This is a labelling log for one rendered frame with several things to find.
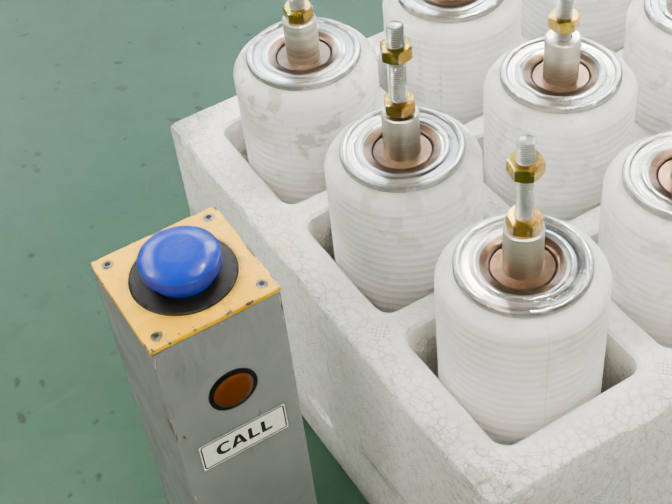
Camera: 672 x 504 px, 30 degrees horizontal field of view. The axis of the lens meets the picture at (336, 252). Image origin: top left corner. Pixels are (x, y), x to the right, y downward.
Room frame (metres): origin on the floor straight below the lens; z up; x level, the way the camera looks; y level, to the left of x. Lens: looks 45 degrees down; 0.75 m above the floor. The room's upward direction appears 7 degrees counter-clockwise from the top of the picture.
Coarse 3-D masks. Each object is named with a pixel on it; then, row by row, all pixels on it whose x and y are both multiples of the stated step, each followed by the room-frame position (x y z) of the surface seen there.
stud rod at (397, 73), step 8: (392, 24) 0.57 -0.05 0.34; (400, 24) 0.57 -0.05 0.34; (392, 32) 0.56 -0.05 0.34; (400, 32) 0.56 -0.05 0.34; (392, 40) 0.56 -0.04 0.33; (400, 40) 0.56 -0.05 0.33; (392, 48) 0.56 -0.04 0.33; (400, 48) 0.56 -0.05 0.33; (392, 72) 0.56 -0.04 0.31; (400, 72) 0.56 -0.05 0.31; (392, 80) 0.56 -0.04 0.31; (400, 80) 0.56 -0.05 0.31; (392, 88) 0.56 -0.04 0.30; (400, 88) 0.56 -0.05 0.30; (392, 96) 0.56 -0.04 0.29; (400, 96) 0.56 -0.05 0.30
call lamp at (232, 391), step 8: (232, 376) 0.39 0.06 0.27; (240, 376) 0.39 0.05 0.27; (248, 376) 0.39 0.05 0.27; (224, 384) 0.39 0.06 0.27; (232, 384) 0.39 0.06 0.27; (240, 384) 0.39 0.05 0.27; (248, 384) 0.39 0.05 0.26; (216, 392) 0.39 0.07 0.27; (224, 392) 0.39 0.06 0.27; (232, 392) 0.39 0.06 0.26; (240, 392) 0.39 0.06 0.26; (248, 392) 0.39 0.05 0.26; (216, 400) 0.38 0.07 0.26; (224, 400) 0.39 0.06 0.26; (232, 400) 0.39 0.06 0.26; (240, 400) 0.39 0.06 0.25
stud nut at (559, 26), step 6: (552, 12) 0.62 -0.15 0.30; (576, 12) 0.62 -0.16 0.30; (552, 18) 0.62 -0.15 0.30; (558, 18) 0.61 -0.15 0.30; (570, 18) 0.61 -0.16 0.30; (576, 18) 0.61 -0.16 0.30; (552, 24) 0.61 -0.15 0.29; (558, 24) 0.61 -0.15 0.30; (564, 24) 0.61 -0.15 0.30; (570, 24) 0.61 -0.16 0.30; (576, 24) 0.61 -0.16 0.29; (552, 30) 0.61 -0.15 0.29; (558, 30) 0.61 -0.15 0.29; (564, 30) 0.61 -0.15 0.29; (570, 30) 0.61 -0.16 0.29
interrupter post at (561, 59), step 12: (552, 36) 0.62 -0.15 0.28; (576, 36) 0.62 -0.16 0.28; (552, 48) 0.61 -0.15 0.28; (564, 48) 0.61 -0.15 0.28; (576, 48) 0.61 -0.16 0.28; (552, 60) 0.61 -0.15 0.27; (564, 60) 0.61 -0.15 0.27; (576, 60) 0.61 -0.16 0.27; (552, 72) 0.61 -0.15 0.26; (564, 72) 0.61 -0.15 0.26; (576, 72) 0.61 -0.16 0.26; (552, 84) 0.61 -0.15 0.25; (564, 84) 0.61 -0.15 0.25
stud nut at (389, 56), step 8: (384, 40) 0.57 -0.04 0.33; (408, 40) 0.57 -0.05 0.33; (384, 48) 0.56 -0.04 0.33; (408, 48) 0.56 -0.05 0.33; (384, 56) 0.56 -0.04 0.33; (392, 56) 0.56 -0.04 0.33; (400, 56) 0.56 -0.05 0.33; (408, 56) 0.56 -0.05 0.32; (392, 64) 0.56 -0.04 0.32; (400, 64) 0.56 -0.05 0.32
